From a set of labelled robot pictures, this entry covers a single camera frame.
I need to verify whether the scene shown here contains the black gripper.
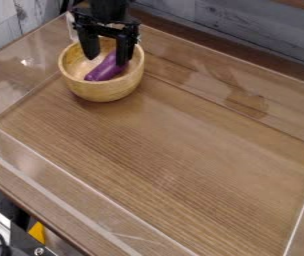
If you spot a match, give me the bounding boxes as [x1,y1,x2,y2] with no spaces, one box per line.
[72,0,140,66]

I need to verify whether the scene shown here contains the purple toy eggplant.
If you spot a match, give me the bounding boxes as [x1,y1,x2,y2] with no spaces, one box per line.
[84,51,126,81]

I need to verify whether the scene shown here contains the brown wooden bowl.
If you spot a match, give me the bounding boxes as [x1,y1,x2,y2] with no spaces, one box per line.
[57,37,145,102]

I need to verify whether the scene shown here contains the clear acrylic back barrier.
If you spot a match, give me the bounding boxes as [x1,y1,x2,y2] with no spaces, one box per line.
[140,25,304,141]

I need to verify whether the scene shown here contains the clear acrylic barrier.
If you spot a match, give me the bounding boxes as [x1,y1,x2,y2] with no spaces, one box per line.
[0,129,197,256]
[140,25,304,141]

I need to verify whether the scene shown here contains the clear acrylic front barrier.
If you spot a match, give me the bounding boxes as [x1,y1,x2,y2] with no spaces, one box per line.
[0,129,197,256]

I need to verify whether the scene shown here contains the yellow black device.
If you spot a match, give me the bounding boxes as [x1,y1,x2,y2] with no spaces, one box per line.
[9,223,57,256]

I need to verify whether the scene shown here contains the clear acrylic corner bracket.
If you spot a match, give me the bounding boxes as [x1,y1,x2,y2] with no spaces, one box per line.
[65,11,78,42]

